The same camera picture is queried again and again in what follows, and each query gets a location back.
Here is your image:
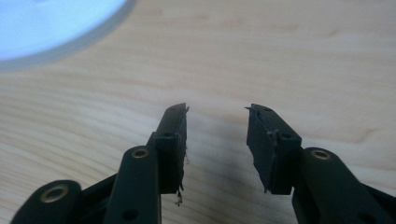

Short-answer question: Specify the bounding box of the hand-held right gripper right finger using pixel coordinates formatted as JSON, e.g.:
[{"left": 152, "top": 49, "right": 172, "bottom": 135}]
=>
[{"left": 245, "top": 103, "right": 303, "bottom": 195}]

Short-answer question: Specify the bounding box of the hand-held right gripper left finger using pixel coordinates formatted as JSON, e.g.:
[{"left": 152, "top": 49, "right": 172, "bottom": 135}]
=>
[{"left": 146, "top": 103, "right": 190, "bottom": 207}]

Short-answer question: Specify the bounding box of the white round plate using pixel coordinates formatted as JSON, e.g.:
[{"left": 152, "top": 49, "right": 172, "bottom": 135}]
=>
[{"left": 0, "top": 0, "right": 138, "bottom": 71}]

